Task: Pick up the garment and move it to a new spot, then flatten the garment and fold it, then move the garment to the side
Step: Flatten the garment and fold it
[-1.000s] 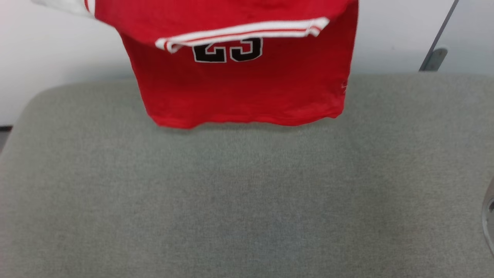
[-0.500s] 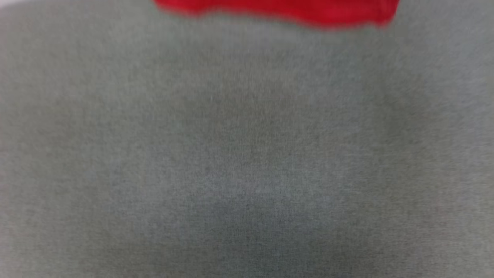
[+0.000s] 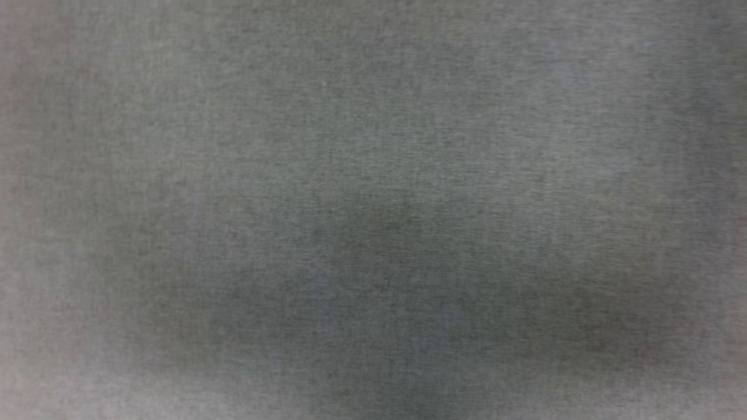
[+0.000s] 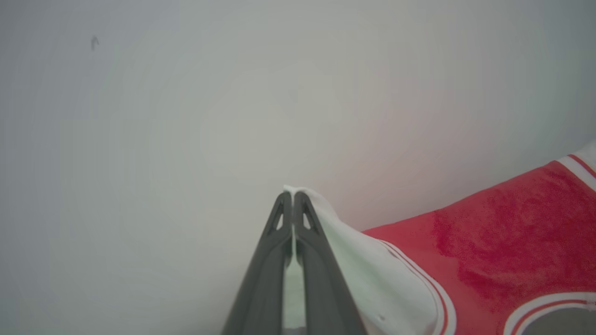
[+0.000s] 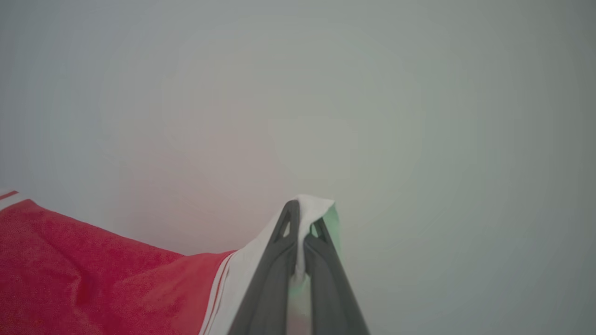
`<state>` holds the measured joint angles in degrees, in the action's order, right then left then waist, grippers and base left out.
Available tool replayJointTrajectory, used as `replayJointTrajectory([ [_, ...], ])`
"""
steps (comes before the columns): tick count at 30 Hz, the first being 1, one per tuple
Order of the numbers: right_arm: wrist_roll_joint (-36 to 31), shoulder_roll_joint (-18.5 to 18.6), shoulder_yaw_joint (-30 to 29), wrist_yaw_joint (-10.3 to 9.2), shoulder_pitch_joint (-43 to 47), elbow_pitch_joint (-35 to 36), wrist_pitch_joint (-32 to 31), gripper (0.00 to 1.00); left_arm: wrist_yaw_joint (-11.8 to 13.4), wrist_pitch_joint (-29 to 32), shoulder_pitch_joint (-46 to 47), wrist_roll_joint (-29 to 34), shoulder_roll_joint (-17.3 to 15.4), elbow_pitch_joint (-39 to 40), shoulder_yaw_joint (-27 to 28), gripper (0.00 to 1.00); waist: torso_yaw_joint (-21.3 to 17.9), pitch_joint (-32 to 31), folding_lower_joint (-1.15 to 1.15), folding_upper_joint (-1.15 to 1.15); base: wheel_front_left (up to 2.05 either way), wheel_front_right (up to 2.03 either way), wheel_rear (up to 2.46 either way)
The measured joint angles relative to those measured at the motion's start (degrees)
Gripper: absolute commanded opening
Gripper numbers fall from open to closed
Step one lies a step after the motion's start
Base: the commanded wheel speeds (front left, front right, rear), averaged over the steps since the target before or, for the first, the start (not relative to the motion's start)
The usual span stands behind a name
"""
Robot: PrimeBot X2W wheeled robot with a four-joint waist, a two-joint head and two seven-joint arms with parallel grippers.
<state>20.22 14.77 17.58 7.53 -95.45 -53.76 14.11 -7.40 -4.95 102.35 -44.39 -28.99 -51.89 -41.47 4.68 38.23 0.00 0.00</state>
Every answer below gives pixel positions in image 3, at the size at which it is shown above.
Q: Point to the grey fabric sofa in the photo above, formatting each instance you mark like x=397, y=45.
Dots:
x=373, y=210

